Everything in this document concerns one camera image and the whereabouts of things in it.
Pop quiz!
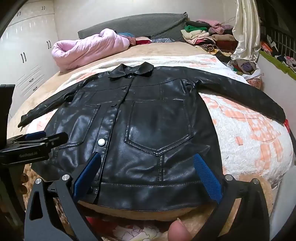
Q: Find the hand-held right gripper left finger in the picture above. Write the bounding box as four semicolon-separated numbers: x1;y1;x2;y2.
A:
23;152;103;241

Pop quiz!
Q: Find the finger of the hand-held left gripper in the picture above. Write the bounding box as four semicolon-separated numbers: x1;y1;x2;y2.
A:
6;131;47;142
14;132;69;151

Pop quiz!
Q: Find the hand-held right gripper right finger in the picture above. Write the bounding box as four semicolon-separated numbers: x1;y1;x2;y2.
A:
191;153;277;241

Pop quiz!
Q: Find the black leather jacket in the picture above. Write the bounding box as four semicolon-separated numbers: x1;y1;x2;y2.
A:
18;62;287;210

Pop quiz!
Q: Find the heap of clothes under curtain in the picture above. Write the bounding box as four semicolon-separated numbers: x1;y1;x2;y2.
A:
228;59;263;77

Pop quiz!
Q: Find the small heap of colourful clothes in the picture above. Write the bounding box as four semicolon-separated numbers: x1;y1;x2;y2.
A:
117;32;175;45

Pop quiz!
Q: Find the pile of folded clothes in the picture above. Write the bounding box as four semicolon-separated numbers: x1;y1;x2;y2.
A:
180;20;238;56

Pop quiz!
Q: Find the black crate with clothes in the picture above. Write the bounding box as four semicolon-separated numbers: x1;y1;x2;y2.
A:
259;0;296;70

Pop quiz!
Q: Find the person's right hand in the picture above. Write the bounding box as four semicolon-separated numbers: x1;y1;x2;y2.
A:
168;219;193;241

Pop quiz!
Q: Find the white and orange fleece blanket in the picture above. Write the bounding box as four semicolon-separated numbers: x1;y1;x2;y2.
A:
25;54;294;186

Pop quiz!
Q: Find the floral cloth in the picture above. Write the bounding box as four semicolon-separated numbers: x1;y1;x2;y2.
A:
85;215;176;241

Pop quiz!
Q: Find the pink quilted duvet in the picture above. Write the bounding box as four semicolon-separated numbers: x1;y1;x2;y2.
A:
51;28;131;73

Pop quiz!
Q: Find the white wardrobe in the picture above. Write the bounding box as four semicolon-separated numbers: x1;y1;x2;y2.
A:
0;0;59;121

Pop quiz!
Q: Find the green ledge cover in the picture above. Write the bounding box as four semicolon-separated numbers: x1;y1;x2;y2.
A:
259;50;296;78

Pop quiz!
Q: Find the grey headboard cushion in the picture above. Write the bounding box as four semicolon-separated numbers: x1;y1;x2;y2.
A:
77;13;188;43

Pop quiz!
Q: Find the cream satin curtain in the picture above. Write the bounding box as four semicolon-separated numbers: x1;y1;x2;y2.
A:
231;0;262;63

